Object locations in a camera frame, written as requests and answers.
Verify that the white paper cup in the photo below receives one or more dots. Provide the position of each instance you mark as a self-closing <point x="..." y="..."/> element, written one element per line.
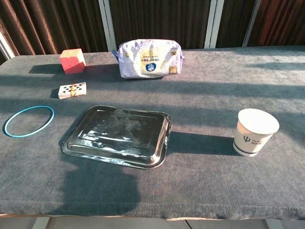
<point x="257" y="133"/>

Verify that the black plastic tray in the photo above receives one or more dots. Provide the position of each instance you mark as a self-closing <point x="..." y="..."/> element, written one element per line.
<point x="119" y="136"/>

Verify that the deck of playing cards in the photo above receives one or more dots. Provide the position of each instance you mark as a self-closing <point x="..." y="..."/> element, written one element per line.
<point x="71" y="90"/>

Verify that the purple white snack bag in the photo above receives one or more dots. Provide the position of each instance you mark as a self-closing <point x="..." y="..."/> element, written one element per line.
<point x="150" y="59"/>

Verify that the grey table cloth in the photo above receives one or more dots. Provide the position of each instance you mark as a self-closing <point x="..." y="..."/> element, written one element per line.
<point x="190" y="181"/>

